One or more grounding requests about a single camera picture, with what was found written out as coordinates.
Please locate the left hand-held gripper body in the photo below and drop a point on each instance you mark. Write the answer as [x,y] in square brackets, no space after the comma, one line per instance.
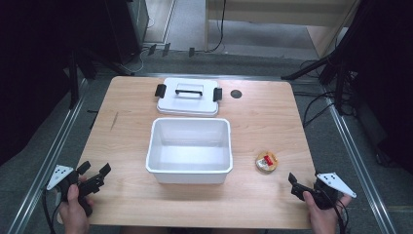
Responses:
[60,175]

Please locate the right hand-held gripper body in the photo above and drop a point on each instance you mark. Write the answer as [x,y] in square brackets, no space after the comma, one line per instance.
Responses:
[336,184]

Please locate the person's right hand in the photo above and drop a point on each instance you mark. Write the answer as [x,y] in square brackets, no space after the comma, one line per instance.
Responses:
[324,221]

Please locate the person's left hand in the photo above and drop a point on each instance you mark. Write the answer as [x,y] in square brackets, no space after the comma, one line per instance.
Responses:
[74,214]

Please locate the white plastic storage box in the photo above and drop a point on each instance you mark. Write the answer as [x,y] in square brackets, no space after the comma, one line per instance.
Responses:
[190,152]

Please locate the black metal stand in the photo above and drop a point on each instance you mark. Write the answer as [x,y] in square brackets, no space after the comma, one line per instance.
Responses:
[74,81]

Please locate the black round table grommet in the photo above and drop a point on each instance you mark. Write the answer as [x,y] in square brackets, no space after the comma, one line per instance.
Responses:
[236,94]

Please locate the dark curtain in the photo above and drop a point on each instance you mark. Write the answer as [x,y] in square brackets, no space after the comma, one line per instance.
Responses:
[396,81]
[32,65]

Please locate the black tripod stand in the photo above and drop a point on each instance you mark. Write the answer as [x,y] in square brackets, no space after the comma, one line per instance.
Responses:
[334,61]

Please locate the small black floor block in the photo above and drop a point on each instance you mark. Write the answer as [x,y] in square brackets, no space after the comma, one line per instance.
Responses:
[166,49]
[152,49]
[192,52]

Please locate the black computer tower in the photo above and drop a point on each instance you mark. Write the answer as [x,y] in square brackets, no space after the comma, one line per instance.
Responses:
[128,29]

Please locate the light wooden cabinet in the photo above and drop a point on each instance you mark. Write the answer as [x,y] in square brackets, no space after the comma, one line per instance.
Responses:
[276,11]

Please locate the metal floor rail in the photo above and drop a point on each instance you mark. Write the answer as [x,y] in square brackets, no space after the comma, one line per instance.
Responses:
[48,159]
[354,152]

